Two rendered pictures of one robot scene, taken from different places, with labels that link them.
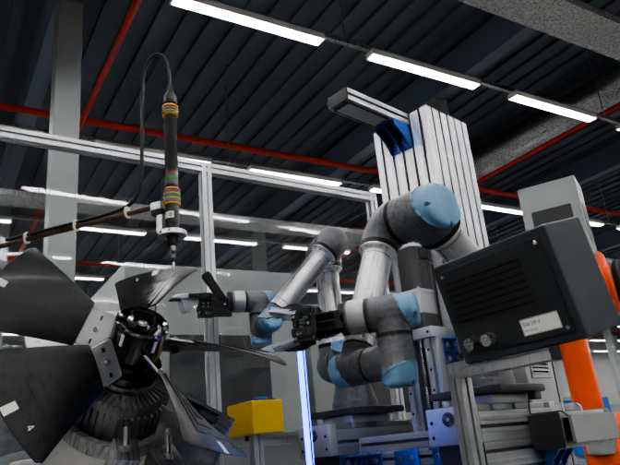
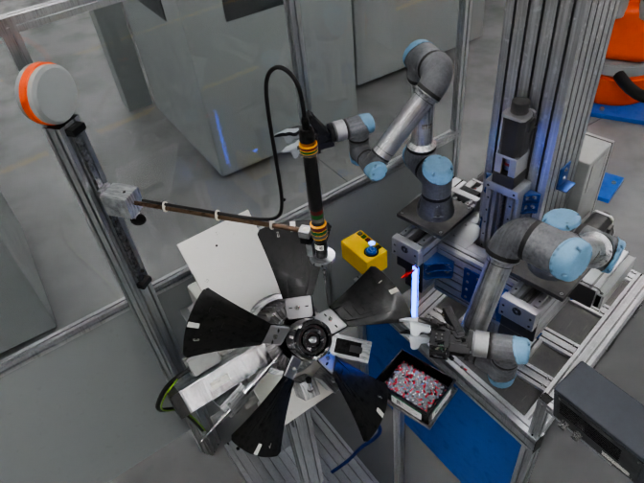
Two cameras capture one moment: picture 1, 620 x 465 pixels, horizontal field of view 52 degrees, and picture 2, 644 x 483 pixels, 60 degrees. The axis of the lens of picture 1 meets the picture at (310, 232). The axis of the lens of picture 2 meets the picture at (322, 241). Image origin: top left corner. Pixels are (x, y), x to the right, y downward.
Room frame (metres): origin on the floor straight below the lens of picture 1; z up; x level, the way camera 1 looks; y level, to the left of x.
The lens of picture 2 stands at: (0.40, 0.26, 2.49)
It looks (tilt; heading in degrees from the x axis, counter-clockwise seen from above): 42 degrees down; 4
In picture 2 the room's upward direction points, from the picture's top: 7 degrees counter-clockwise
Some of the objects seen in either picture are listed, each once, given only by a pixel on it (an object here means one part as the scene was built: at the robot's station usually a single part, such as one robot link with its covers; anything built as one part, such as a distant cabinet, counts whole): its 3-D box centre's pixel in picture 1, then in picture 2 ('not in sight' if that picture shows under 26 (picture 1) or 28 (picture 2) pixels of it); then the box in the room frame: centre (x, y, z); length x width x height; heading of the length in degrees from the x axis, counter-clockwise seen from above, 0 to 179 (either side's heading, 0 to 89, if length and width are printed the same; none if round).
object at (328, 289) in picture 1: (330, 305); (423, 113); (2.27, -0.05, 1.41); 0.15 x 0.12 x 0.55; 18
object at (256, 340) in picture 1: (261, 328); (360, 150); (2.17, 0.20, 1.34); 0.11 x 0.08 x 0.11; 18
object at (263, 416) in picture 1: (255, 421); (364, 255); (1.93, 0.21, 1.02); 0.16 x 0.10 x 0.11; 35
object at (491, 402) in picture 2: not in sight; (435, 352); (1.61, -0.01, 0.82); 0.90 x 0.04 x 0.08; 35
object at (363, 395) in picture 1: (353, 393); (435, 200); (2.14, -0.09, 1.09); 0.15 x 0.15 x 0.10
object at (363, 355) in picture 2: (192, 434); (342, 346); (1.54, 0.32, 0.98); 0.20 x 0.16 x 0.20; 35
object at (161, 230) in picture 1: (169, 219); (317, 244); (1.48, 0.35, 1.50); 0.09 x 0.07 x 0.10; 70
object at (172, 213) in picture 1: (171, 161); (314, 198); (1.48, 0.34, 1.66); 0.04 x 0.04 x 0.46
